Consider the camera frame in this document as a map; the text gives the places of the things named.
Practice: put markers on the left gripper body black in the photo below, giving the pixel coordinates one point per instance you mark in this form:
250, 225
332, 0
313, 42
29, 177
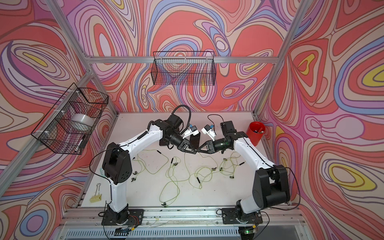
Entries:
183, 144

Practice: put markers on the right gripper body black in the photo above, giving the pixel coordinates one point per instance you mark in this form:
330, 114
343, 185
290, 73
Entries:
212, 150

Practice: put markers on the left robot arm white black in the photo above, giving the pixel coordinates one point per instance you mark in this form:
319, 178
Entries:
119, 158

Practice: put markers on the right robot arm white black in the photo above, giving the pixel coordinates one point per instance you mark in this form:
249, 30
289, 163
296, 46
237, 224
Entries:
271, 183

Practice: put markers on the red cylindrical cup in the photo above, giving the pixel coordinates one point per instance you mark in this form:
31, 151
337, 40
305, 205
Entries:
255, 132

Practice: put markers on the white tape roll in basket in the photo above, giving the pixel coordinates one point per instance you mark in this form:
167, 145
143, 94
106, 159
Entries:
82, 122

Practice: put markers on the yellow binder clip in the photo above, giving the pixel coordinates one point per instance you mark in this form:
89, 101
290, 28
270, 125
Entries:
97, 197

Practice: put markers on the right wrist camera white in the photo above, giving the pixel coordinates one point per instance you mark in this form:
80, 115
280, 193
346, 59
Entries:
209, 130

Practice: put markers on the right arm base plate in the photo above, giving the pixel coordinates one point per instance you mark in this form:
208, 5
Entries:
231, 216

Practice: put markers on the black wire basket on back wall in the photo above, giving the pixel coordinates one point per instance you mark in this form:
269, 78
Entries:
184, 68

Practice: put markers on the black wire basket on wall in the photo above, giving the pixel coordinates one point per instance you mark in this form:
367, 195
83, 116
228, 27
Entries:
57, 134
184, 68

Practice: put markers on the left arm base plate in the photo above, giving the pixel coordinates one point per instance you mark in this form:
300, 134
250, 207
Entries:
130, 218

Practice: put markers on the black wire basket on left wall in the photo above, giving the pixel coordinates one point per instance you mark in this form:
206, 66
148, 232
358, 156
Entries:
57, 134

